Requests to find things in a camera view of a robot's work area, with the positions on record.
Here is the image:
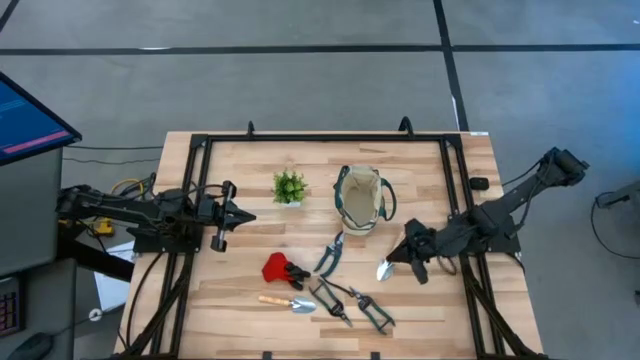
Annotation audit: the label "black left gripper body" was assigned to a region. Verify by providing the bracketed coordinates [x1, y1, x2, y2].
[197, 180, 239, 253]

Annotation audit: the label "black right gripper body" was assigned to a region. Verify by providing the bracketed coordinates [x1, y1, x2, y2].
[402, 217, 442, 286]

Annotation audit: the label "wide wooden-handled steel trowel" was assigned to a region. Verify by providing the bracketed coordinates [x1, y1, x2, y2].
[375, 232, 406, 283]

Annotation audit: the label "red black gardening glove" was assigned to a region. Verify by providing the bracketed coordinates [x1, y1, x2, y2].
[261, 251, 312, 291]

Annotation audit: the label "green-handled garden snips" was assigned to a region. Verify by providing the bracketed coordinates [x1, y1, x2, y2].
[348, 285, 396, 335]

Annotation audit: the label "beige green gardening bag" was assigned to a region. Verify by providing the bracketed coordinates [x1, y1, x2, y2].
[333, 164, 399, 237]

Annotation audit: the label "green-handled bypass pruner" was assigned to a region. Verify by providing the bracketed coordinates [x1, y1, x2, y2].
[313, 230, 346, 279]

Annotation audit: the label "pointed wooden-handled steel trowel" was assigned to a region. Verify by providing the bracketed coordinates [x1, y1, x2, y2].
[257, 294, 318, 315]

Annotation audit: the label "artificial plant in white pot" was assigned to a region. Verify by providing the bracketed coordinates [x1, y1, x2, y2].
[272, 168, 310, 209]

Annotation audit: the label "white paper sheet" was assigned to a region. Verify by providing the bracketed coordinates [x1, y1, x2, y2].
[93, 239, 136, 312]

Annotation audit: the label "black support beam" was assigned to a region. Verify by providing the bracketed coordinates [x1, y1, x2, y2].
[54, 234, 136, 284]

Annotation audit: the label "grey cabinet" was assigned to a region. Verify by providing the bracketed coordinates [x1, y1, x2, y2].
[0, 147, 64, 279]

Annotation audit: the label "grey stand leg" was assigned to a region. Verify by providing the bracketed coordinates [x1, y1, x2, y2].
[594, 180, 640, 209]

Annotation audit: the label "blue-screen computer monitor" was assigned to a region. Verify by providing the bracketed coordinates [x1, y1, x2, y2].
[0, 71, 83, 166]

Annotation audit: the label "black computer mouse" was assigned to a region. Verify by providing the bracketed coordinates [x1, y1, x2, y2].
[7, 332, 55, 360]

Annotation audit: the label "black keyboard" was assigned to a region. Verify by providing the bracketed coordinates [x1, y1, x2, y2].
[0, 277, 24, 337]

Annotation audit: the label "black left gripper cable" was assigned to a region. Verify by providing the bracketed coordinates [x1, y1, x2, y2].
[183, 182, 225, 200]

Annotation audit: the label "green-handled long-blade shears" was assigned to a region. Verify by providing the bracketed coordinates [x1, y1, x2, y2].
[308, 277, 354, 329]

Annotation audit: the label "yellow cable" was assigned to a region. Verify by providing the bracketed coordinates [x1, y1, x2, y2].
[109, 177, 146, 196]

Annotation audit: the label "black aluminium table frame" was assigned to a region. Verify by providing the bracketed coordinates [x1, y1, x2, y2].
[117, 117, 551, 360]

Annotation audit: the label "thin black floor cable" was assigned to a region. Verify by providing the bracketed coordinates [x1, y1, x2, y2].
[62, 157, 161, 166]

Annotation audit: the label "black floor cable loop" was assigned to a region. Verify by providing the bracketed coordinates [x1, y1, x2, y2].
[590, 191, 640, 261]

